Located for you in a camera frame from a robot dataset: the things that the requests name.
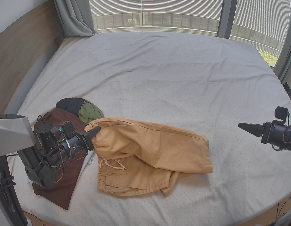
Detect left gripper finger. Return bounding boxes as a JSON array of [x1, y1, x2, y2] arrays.
[[87, 126, 102, 142]]

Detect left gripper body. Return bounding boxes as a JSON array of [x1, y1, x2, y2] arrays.
[[63, 130, 96, 160]]

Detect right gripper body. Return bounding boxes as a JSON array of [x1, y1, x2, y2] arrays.
[[261, 121, 290, 148]]

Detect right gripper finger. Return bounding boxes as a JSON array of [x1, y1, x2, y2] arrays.
[[238, 122, 263, 138]]

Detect tan shorts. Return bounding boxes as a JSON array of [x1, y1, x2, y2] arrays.
[[84, 117, 213, 197]]

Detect bed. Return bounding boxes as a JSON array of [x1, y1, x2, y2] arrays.
[[0, 0, 291, 226]]

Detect white garment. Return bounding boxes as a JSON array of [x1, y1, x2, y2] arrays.
[[76, 153, 96, 182]]

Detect green garment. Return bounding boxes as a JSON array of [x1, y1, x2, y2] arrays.
[[78, 100, 104, 126]]

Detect black garment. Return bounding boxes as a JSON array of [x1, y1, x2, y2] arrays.
[[55, 97, 86, 117]]

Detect brown shorts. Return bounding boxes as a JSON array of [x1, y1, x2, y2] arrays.
[[32, 109, 92, 211]]

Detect window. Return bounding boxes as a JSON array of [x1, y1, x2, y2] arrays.
[[85, 0, 291, 84]]

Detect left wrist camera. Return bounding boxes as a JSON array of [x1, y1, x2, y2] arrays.
[[59, 121, 79, 139]]

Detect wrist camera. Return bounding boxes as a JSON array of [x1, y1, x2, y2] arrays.
[[59, 121, 79, 139], [275, 106, 291, 126]]

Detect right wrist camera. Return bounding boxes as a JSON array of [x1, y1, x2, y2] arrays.
[[275, 106, 291, 126]]

